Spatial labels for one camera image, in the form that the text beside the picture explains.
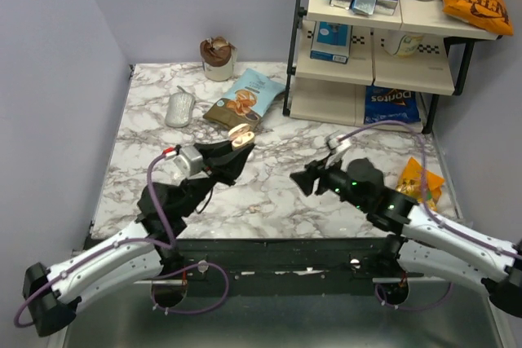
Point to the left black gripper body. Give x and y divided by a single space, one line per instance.
210 166

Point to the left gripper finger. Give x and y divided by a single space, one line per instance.
211 150
235 162

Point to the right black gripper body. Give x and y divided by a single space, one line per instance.
336 180

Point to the beige earbud charging case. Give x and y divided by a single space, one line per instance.
241 135

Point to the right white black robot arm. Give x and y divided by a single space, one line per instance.
424 242

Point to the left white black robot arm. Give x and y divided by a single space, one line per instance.
177 181

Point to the silver glitter pouch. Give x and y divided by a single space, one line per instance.
179 108

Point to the light blue chip bag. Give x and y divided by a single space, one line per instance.
246 102

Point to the orange snack bag on table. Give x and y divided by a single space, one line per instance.
410 184

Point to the blue Doritos chip bag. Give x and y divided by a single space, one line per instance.
384 104

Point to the brown white paper cup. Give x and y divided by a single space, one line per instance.
218 57

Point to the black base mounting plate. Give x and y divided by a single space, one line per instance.
284 267

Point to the blue box on shelf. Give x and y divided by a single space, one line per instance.
331 42

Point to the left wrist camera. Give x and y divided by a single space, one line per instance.
189 161

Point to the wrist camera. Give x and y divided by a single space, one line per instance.
189 161
337 143

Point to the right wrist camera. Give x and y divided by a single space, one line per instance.
337 143

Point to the black frame beige shelf rack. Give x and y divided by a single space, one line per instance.
319 90

